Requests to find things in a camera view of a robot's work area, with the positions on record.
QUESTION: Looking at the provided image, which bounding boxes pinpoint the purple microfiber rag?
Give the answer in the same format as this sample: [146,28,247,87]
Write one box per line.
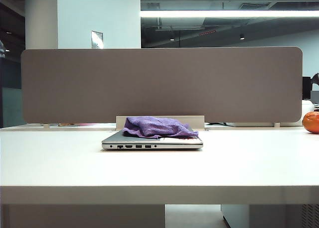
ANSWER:
[121,116,199,140]

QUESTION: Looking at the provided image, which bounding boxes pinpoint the white red laptop sticker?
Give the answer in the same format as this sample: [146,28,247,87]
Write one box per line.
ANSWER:
[159,136,200,142]

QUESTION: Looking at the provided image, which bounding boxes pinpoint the silver closed laptop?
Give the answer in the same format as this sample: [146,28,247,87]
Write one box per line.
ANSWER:
[101,125,204,151]

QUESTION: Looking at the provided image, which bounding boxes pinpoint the gray fabric desk divider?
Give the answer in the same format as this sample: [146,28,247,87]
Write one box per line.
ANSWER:
[20,46,304,124]

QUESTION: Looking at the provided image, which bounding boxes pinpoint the white desk leg panel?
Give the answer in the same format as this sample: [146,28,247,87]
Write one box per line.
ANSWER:
[0,204,165,228]

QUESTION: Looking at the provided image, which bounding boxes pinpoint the black computer monitor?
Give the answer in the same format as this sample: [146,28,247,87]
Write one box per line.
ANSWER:
[302,76,313,100]

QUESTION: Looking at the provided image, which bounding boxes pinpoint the white round pillar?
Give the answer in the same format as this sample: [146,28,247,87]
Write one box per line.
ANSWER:
[24,0,59,50]

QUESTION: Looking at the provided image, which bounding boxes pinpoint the orange fruit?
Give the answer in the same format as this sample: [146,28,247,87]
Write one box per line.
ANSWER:
[302,111,319,134]

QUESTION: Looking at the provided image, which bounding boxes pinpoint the small wall poster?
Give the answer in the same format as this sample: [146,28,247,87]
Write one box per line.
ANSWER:
[91,30,104,50]

